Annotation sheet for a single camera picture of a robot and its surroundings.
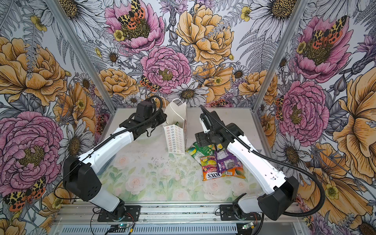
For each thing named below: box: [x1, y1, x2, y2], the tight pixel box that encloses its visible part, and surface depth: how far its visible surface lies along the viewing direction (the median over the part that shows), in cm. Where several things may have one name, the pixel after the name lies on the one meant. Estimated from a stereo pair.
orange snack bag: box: [221, 166, 246, 179], surface depth 87 cm
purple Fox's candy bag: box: [214, 148, 243, 174], surface depth 89 cm
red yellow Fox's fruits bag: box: [199, 155, 222, 182], surface depth 88 cm
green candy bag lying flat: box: [185, 141, 215, 166], surface depth 96 cm
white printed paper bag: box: [163, 98, 188, 155], surface depth 85 cm
